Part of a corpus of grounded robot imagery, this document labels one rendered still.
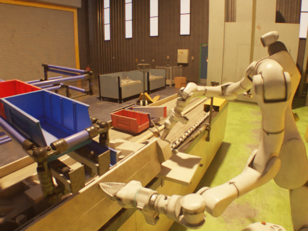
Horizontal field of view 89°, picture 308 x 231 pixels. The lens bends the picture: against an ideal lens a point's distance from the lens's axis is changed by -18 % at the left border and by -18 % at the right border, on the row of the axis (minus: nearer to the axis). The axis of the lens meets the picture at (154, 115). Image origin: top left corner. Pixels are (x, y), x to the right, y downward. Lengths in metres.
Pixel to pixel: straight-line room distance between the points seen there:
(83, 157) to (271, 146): 0.61
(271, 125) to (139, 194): 0.48
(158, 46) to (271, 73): 10.96
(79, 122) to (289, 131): 0.80
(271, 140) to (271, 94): 0.17
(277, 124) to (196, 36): 9.96
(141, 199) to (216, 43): 6.11
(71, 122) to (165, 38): 10.75
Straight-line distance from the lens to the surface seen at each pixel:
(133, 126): 1.73
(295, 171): 0.91
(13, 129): 0.60
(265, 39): 0.81
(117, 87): 5.80
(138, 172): 0.94
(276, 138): 0.70
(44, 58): 12.07
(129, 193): 0.62
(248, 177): 0.67
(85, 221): 0.77
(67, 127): 0.68
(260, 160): 0.72
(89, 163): 0.57
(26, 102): 0.77
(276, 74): 0.62
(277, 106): 0.64
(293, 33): 6.47
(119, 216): 0.93
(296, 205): 1.08
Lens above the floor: 1.45
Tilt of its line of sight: 18 degrees down
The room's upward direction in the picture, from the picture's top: straight up
